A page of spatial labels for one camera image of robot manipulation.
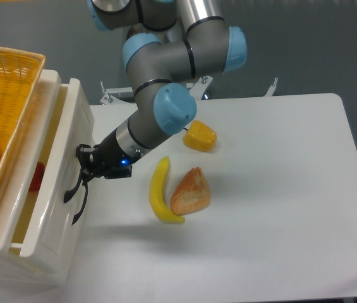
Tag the yellow wicker basket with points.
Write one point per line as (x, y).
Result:
(19, 73)

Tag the white drawer cabinet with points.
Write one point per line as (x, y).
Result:
(16, 170)

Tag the metal mounting bracket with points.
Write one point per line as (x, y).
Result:
(272, 88)
(198, 89)

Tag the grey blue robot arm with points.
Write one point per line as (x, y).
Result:
(181, 41)

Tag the red bell pepper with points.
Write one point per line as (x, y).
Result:
(37, 177)

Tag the brown bread pastry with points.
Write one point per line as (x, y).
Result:
(192, 193)

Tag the yellow bell pepper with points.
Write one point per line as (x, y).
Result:
(200, 136)

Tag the yellow banana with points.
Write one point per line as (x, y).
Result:
(156, 194)

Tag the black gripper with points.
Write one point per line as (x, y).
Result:
(111, 162)

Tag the right metal mounting bracket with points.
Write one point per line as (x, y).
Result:
(272, 88)

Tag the left metal mounting bracket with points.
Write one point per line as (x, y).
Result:
(198, 89)

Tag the white top drawer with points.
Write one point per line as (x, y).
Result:
(51, 239)

